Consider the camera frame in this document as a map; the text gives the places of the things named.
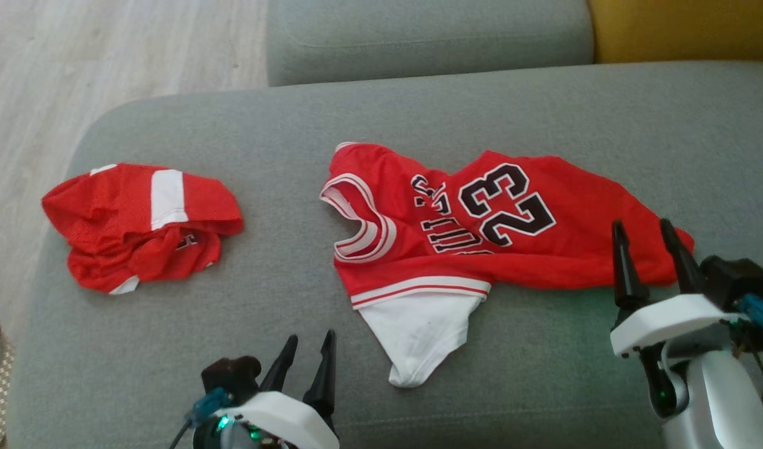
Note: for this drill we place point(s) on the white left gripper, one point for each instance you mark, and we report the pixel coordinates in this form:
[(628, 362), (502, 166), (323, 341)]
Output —
[(287, 421)]

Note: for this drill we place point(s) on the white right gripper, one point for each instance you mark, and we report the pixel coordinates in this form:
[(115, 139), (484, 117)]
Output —
[(668, 321)]

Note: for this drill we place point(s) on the red basketball jersey number 23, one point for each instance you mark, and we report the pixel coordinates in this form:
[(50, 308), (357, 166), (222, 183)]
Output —
[(574, 206)]

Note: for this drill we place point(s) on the red basketball shorts white stripes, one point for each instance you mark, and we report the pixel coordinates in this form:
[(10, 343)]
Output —
[(106, 206)]

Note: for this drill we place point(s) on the long yellow sofa back cushion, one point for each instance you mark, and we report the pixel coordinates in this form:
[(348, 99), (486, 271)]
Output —
[(687, 28)]

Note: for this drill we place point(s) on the large grey sofa chaise cushion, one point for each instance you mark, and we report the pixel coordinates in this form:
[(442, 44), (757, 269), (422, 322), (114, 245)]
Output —
[(418, 112)]

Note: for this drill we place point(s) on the grey sofa seat cushion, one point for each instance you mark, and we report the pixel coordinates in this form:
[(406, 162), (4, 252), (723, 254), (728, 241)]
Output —
[(431, 37)]

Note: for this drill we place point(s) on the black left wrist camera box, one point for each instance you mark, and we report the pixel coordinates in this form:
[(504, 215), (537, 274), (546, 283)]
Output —
[(231, 377)]

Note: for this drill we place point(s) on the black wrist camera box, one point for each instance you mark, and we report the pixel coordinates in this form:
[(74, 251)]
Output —
[(231, 377), (733, 280)]

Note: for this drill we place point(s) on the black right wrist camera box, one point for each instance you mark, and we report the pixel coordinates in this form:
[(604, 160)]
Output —
[(733, 280)]

